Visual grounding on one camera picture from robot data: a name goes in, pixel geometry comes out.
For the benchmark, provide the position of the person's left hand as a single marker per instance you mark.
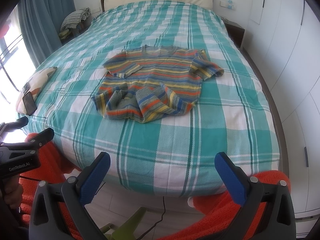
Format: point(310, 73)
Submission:
point(13, 191)

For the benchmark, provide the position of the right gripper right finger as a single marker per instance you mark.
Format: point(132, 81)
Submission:
point(277, 220)

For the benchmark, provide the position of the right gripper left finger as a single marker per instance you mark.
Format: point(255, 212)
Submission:
point(46, 219)

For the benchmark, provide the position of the wall switch plate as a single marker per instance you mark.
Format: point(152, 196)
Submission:
point(229, 4)

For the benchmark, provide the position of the teal plaid bedspread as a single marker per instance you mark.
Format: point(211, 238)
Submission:
point(174, 155)

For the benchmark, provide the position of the blue curtain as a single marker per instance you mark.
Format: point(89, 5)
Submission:
point(40, 22)

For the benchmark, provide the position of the orange fuzzy garment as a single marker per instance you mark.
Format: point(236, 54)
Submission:
point(219, 209)

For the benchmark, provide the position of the dark nightstand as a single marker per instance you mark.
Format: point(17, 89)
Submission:
point(235, 32)

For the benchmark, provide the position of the bedside chair with clothes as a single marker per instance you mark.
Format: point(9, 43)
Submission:
point(69, 34)

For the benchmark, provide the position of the patterned cream pillow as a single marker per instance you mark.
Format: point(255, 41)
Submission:
point(37, 82)

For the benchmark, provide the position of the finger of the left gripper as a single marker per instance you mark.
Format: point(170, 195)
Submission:
point(12, 126)
point(36, 142)

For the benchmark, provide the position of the striped knit sweater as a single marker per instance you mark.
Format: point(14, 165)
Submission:
point(149, 83)

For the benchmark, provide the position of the green plastic stool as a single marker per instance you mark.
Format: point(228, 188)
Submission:
point(125, 231)

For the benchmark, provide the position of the black smartphone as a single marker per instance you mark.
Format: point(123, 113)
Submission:
point(29, 103)

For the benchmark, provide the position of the folded clothes pile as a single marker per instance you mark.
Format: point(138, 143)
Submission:
point(74, 18)

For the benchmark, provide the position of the white wardrobe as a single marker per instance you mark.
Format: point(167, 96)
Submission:
point(282, 39)

